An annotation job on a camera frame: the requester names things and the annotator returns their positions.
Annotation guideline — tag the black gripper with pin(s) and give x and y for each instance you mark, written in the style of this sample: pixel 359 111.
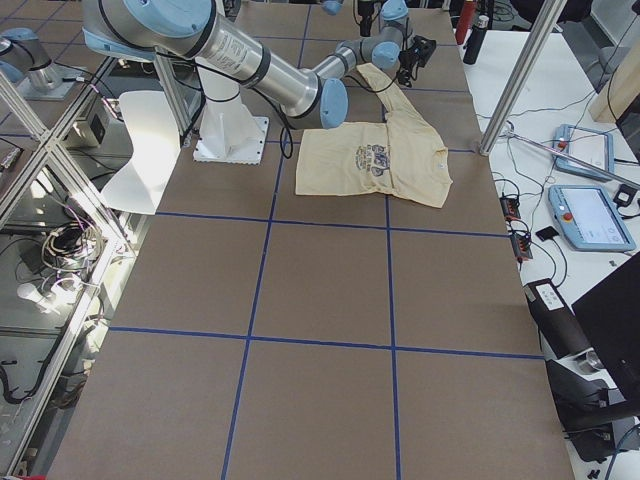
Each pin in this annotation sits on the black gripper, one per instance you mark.
pixel 406 63

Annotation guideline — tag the cream long sleeve shirt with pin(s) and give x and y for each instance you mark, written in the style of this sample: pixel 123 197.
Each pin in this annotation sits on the cream long sleeve shirt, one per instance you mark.
pixel 404 156

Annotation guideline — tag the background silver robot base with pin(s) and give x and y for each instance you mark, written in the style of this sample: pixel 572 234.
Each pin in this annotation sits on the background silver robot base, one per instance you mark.
pixel 26 63

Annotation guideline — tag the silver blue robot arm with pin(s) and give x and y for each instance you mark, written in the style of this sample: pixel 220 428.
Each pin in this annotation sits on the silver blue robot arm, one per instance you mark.
pixel 364 12
pixel 309 98

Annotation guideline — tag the red cylinder bottle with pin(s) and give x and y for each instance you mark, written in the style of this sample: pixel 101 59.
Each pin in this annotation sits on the red cylinder bottle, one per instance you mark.
pixel 465 20

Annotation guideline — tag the black water bottle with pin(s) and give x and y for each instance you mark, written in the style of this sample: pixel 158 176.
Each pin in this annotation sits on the black water bottle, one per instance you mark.
pixel 475 40

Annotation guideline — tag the orange black connector box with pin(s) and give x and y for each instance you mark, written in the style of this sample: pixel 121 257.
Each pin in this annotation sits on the orange black connector box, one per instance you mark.
pixel 510 208

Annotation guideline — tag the metal grabber stick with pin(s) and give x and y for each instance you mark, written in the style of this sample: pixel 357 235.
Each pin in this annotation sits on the metal grabber stick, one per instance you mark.
pixel 547 146

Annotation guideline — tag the far blue teach pendant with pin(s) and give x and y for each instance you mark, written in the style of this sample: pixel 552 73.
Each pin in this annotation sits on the far blue teach pendant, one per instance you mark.
pixel 588 145

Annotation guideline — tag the blue teach pendant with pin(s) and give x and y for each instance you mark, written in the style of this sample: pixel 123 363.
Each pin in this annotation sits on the blue teach pendant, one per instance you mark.
pixel 588 145
pixel 588 220

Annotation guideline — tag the near blue teach pendant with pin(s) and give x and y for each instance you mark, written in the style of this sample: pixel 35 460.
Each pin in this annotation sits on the near blue teach pendant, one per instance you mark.
pixel 588 220

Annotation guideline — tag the black cylinder device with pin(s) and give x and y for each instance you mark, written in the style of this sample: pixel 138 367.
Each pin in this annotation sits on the black cylinder device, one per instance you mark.
pixel 560 333

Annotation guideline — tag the black computer monitor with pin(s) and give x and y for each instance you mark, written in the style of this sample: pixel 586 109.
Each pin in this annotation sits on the black computer monitor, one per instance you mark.
pixel 608 314

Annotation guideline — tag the aluminium frame post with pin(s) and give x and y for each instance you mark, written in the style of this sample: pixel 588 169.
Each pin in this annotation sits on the aluminium frame post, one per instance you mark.
pixel 536 40

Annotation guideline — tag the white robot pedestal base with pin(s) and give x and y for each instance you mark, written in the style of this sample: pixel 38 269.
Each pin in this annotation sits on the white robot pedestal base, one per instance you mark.
pixel 228 132

